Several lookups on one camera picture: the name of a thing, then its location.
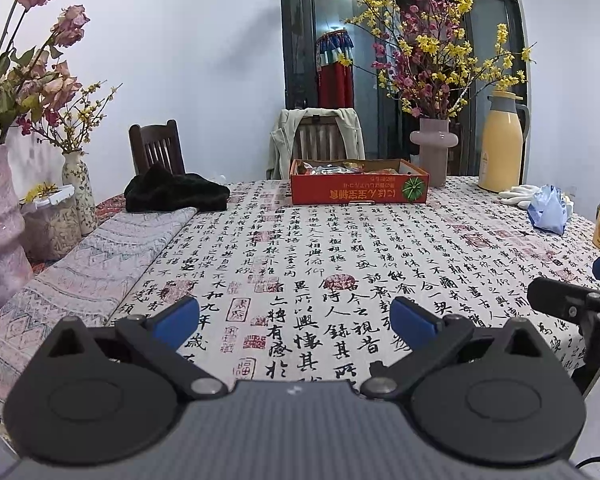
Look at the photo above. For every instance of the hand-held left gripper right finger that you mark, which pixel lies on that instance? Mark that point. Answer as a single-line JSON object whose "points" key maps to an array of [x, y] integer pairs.
{"points": [[412, 320]]}

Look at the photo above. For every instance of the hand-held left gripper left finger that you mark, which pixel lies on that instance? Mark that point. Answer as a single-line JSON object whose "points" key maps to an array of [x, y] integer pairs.
{"points": [[172, 320]]}

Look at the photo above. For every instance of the orange cardboard box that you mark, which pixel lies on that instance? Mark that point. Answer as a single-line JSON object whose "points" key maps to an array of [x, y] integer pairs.
{"points": [[350, 190]]}

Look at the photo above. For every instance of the orange gold snack packet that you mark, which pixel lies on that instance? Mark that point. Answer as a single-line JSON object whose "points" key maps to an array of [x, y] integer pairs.
{"points": [[355, 165]]}

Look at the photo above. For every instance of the red blue colourful snack packet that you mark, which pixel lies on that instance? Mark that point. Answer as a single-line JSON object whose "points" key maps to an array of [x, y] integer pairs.
{"points": [[322, 169]]}

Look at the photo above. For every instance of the white cotton glove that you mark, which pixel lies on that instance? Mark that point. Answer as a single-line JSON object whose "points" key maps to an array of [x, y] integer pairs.
{"points": [[520, 194], [567, 208]]}

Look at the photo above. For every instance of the blue plastic bag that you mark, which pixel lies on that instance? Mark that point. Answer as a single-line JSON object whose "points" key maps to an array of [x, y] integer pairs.
{"points": [[547, 210]]}

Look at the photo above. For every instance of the grey patterned folded cloth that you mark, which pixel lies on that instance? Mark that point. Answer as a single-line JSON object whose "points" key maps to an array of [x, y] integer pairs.
{"points": [[90, 270]]}

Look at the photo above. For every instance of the black fuzzy cloth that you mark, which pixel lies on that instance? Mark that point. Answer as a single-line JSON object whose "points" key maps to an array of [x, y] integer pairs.
{"points": [[175, 192]]}

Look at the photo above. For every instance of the red patterned cloth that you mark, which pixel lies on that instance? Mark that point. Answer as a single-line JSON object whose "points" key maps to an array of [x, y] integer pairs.
{"points": [[112, 205]]}

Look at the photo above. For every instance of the clear plastic container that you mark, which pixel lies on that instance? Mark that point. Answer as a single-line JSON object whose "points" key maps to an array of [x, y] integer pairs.
{"points": [[50, 230]]}

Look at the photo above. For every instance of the yellow thermos jug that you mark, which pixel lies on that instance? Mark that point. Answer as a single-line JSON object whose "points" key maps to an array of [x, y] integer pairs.
{"points": [[500, 150]]}

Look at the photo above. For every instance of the small floral vase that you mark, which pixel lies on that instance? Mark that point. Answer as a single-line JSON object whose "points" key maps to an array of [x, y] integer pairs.
{"points": [[80, 190]]}

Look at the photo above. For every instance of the mauve vase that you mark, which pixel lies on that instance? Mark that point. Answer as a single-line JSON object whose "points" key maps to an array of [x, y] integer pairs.
{"points": [[434, 152]]}

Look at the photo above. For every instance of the dark wooden chair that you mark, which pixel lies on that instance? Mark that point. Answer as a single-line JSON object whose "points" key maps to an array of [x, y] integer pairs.
{"points": [[155, 147]]}

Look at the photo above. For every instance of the yellow flower sprig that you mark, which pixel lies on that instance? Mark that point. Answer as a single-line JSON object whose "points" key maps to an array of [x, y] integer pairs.
{"points": [[40, 192]]}

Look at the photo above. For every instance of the large pink vase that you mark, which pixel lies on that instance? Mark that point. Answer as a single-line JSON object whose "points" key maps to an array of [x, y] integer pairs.
{"points": [[0, 230]]}

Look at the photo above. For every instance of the brown wooden chair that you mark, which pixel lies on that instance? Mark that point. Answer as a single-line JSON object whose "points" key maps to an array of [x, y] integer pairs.
{"points": [[320, 137]]}

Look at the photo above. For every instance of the chair with beige jacket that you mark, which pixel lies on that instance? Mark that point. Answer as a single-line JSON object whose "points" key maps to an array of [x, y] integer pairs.
{"points": [[282, 145]]}

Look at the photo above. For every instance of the thin yellow blossom twigs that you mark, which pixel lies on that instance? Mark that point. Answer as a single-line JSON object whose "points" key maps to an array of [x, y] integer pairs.
{"points": [[85, 115]]}

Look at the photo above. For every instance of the red hanging decoration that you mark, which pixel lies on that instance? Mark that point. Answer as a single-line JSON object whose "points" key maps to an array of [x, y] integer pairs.
{"points": [[335, 80]]}

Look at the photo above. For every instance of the yellow and pink flower branches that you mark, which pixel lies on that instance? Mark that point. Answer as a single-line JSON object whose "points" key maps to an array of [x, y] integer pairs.
{"points": [[430, 50]]}

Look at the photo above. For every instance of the black framed glass door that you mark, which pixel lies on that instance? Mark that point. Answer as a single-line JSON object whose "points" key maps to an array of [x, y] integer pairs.
{"points": [[300, 60]]}

